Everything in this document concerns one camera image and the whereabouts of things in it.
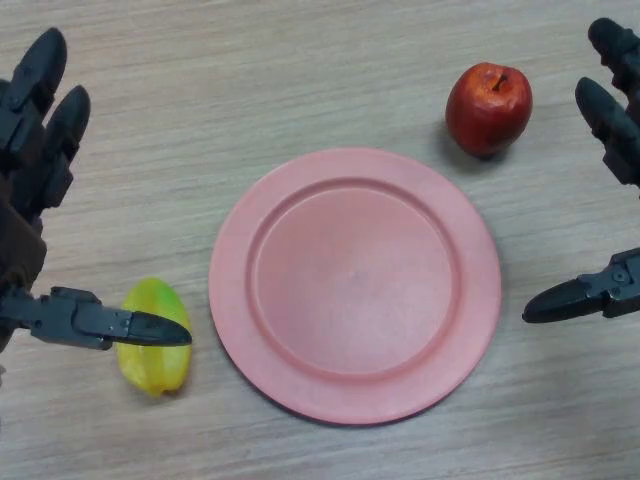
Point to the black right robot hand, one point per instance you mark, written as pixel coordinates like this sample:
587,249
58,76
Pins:
607,115

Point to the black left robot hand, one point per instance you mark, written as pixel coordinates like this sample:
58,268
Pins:
30,150

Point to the red apple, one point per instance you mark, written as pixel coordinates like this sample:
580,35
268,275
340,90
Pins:
485,115

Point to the pink round plate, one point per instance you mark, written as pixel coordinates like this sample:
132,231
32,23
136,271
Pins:
350,280

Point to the yellow green starfruit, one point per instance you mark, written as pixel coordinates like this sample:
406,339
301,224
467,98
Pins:
150,302

